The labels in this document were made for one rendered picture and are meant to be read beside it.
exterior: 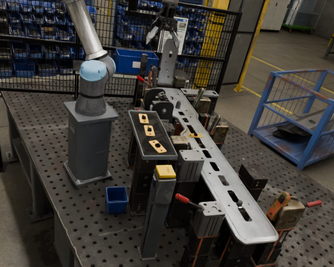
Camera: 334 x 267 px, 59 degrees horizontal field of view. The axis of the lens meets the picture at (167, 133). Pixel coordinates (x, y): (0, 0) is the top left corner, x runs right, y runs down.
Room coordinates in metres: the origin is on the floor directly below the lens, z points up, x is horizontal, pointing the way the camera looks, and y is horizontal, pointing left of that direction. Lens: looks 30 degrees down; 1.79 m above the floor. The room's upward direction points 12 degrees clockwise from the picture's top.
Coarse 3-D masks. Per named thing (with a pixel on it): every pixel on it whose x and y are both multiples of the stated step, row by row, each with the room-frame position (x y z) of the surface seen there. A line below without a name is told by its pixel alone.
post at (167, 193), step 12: (156, 180) 0.81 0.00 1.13; (168, 180) 0.81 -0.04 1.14; (156, 192) 0.80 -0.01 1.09; (168, 192) 0.82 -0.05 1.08; (156, 204) 0.81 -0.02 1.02; (156, 216) 0.81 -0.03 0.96; (144, 228) 0.85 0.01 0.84; (156, 228) 0.82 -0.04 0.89; (144, 240) 0.81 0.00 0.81; (156, 240) 0.82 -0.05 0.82; (144, 252) 0.81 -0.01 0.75
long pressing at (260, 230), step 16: (176, 96) 1.91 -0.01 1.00; (176, 112) 1.66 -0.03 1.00; (192, 112) 1.71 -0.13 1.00; (192, 144) 1.32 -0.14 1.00; (208, 144) 1.36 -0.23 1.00; (208, 160) 1.21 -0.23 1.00; (224, 160) 1.24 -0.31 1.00; (208, 176) 1.07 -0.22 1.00; (224, 176) 1.10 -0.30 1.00; (224, 192) 0.99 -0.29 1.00; (240, 192) 1.01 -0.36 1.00; (224, 208) 0.89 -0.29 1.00; (256, 208) 0.93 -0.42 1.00; (240, 224) 0.82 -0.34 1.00; (256, 224) 0.84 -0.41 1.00; (240, 240) 0.74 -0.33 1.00; (256, 240) 0.76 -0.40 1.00; (272, 240) 0.78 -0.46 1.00
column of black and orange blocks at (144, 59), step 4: (144, 56) 2.06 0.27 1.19; (144, 60) 2.06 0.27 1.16; (140, 64) 2.08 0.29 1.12; (144, 64) 2.07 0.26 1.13; (140, 68) 2.07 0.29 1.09; (144, 68) 2.07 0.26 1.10; (140, 72) 2.06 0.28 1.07; (144, 72) 2.07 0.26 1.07; (140, 76) 2.06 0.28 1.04; (144, 76) 2.07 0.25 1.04; (140, 84) 2.06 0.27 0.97; (140, 88) 2.07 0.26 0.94; (136, 92) 2.09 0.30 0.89; (140, 92) 2.07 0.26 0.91; (136, 96) 2.07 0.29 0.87; (140, 96) 2.07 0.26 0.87; (136, 100) 2.06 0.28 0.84; (140, 100) 2.07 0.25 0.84; (136, 104) 2.06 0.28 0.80
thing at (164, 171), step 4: (156, 168) 0.85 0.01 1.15; (160, 168) 0.84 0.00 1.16; (164, 168) 0.85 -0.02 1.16; (168, 168) 0.85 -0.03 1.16; (172, 168) 0.86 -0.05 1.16; (160, 172) 0.82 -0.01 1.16; (164, 172) 0.83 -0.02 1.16; (168, 172) 0.83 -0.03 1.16; (172, 172) 0.84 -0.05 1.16; (160, 176) 0.80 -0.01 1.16; (164, 176) 0.81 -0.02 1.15; (168, 176) 0.82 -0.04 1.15; (172, 176) 0.82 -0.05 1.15
